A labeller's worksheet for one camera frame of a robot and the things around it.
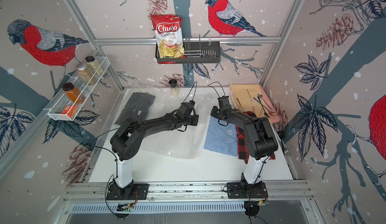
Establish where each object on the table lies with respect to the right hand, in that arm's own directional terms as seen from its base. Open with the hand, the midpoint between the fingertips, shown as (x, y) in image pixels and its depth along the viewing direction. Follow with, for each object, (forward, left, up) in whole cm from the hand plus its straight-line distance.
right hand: (211, 110), depth 99 cm
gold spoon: (+14, -21, -5) cm, 26 cm away
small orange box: (-23, +65, +29) cm, 75 cm away
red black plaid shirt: (-27, -18, -3) cm, 32 cm away
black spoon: (+3, -38, -5) cm, 39 cm away
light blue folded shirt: (-16, -6, -5) cm, 18 cm away
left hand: (-7, +7, +3) cm, 10 cm away
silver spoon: (+19, -39, -5) cm, 43 cm away
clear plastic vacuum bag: (-22, +23, -5) cm, 32 cm away
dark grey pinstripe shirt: (+1, +53, -1) cm, 53 cm away
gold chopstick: (+13, -31, -5) cm, 34 cm away
